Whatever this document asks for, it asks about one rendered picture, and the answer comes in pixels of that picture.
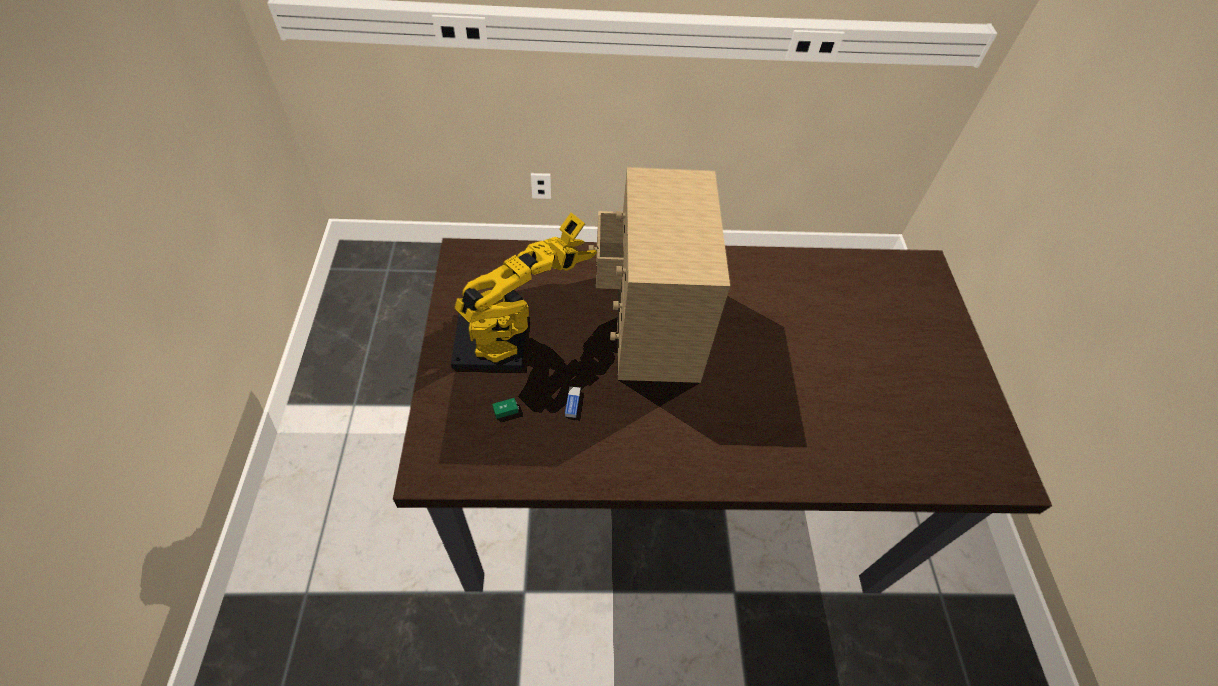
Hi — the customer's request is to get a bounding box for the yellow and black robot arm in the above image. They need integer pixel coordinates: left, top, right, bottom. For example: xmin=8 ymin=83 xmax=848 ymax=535
xmin=456 ymin=241 xmax=555 ymax=362

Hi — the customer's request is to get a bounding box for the blue and white eraser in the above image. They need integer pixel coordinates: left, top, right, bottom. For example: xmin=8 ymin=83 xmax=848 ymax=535
xmin=565 ymin=387 xmax=580 ymax=418

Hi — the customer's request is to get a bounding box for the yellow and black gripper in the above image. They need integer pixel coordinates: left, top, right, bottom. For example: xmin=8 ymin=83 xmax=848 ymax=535
xmin=544 ymin=213 xmax=597 ymax=271

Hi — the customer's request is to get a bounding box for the wooden chest of drawers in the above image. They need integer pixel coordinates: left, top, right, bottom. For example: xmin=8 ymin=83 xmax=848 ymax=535
xmin=618 ymin=167 xmax=730 ymax=383

